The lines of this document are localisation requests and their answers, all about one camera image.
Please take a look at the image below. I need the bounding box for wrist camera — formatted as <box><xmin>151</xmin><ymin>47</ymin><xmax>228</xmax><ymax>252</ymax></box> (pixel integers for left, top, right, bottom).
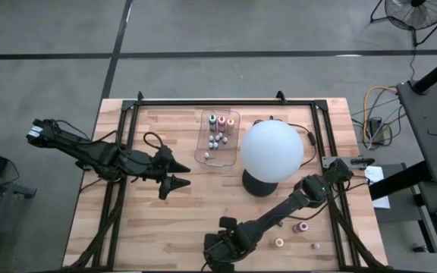
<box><xmin>218</xmin><ymin>215</ymin><xmax>239</xmax><ymax>234</ymax></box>
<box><xmin>156</xmin><ymin>145</ymin><xmax>174</xmax><ymax>162</ymax></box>

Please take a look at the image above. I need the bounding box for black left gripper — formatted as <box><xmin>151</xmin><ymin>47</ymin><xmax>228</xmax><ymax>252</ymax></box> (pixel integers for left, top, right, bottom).
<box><xmin>150</xmin><ymin>160</ymin><xmax>191</xmax><ymax>200</ymax></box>

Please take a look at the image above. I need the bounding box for black diagonal beam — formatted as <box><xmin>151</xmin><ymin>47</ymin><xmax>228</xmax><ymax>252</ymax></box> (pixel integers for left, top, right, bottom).
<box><xmin>368</xmin><ymin>161</ymin><xmax>432</xmax><ymax>201</ymax></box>

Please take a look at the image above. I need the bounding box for yellow cable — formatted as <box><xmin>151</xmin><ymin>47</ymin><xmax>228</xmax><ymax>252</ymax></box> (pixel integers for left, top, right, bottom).
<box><xmin>362</xmin><ymin>85</ymin><xmax>398</xmax><ymax>143</ymax></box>

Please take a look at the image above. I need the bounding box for white paper sheet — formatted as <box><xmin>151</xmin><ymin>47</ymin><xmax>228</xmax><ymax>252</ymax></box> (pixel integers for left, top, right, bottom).
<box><xmin>364</xmin><ymin>165</ymin><xmax>391</xmax><ymax>210</ymax></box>

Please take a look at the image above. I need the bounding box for black lamp with round base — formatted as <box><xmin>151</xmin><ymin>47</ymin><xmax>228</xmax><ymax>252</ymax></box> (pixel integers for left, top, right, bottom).
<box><xmin>240</xmin><ymin>119</ymin><xmax>305</xmax><ymax>198</ymax></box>

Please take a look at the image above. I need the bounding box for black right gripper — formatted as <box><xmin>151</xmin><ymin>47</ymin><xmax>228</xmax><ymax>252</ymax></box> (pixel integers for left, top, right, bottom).
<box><xmin>202</xmin><ymin>231</ymin><xmax>248</xmax><ymax>273</ymax></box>

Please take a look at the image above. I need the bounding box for grey side table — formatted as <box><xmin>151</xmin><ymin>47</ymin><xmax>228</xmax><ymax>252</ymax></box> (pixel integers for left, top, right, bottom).
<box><xmin>395</xmin><ymin>77</ymin><xmax>437</xmax><ymax>185</ymax></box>

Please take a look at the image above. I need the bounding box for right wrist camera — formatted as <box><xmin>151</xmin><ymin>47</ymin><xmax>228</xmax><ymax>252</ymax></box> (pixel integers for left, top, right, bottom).
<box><xmin>218</xmin><ymin>215</ymin><xmax>239</xmax><ymax>234</ymax></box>

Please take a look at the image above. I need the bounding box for grey desk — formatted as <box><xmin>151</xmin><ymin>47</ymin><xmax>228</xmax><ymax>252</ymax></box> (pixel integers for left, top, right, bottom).
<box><xmin>410</xmin><ymin>180</ymin><xmax>437</xmax><ymax>273</ymax></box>

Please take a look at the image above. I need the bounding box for black floor fan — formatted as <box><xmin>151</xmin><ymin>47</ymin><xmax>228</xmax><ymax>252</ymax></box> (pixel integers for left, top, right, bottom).
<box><xmin>369</xmin><ymin>0</ymin><xmax>437</xmax><ymax>47</ymax></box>

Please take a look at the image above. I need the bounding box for black power adapter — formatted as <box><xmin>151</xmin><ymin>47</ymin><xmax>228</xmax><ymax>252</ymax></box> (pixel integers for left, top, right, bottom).
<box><xmin>368</xmin><ymin>117</ymin><xmax>385</xmax><ymax>143</ymax></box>

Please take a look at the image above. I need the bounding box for grey mounting plate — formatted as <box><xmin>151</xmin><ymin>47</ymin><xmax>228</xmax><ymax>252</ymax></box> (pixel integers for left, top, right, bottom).
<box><xmin>321</xmin><ymin>155</ymin><xmax>367</xmax><ymax>170</ymax></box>

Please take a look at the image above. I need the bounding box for clear plastic bin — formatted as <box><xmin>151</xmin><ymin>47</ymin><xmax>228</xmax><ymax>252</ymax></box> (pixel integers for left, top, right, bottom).
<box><xmin>194</xmin><ymin>108</ymin><xmax>241</xmax><ymax>168</ymax></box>

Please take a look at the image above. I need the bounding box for black lamp power cable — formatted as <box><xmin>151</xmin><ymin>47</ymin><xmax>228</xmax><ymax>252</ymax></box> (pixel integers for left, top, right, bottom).
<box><xmin>251</xmin><ymin>115</ymin><xmax>318</xmax><ymax>168</ymax></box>

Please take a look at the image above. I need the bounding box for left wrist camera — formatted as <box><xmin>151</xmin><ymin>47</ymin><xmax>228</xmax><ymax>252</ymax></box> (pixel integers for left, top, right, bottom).
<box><xmin>156</xmin><ymin>145</ymin><xmax>174</xmax><ymax>162</ymax></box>

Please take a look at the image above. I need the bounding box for black pole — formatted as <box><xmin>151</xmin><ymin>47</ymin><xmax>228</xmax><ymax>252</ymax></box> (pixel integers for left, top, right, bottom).
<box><xmin>410</xmin><ymin>48</ymin><xmax>437</xmax><ymax>95</ymax></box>

